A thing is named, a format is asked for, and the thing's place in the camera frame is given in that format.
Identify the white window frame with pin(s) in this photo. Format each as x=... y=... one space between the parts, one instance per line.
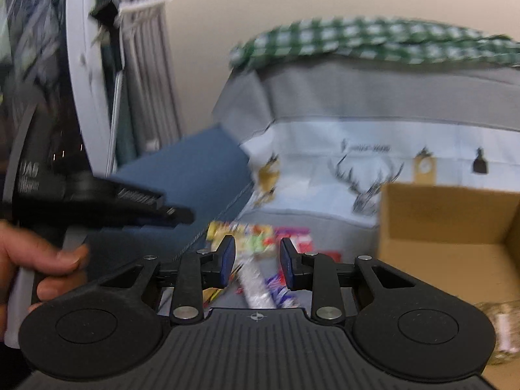
x=87 y=69

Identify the brown cardboard box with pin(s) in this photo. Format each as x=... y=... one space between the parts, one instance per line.
x=443 y=227

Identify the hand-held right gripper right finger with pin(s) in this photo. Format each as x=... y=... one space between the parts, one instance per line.
x=287 y=266

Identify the clear wrapped snack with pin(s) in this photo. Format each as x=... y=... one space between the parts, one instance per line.
x=501 y=329

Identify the green checked cloth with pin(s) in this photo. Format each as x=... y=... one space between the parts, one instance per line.
x=365 y=36

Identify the grey curtain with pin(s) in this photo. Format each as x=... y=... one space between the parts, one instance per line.
x=150 y=69

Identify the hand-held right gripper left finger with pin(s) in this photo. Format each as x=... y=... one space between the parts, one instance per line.
x=227 y=262

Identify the blue sofa cushion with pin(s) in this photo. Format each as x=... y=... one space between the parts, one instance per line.
x=183 y=170

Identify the pile of mixed snack wrappers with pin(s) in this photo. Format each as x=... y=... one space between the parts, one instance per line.
x=255 y=243

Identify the person's left hand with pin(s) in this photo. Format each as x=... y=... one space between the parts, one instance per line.
x=28 y=248

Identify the deer print sofa cover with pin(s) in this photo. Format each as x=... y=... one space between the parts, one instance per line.
x=345 y=101

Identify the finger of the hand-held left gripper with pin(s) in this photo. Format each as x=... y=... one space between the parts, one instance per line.
x=162 y=215

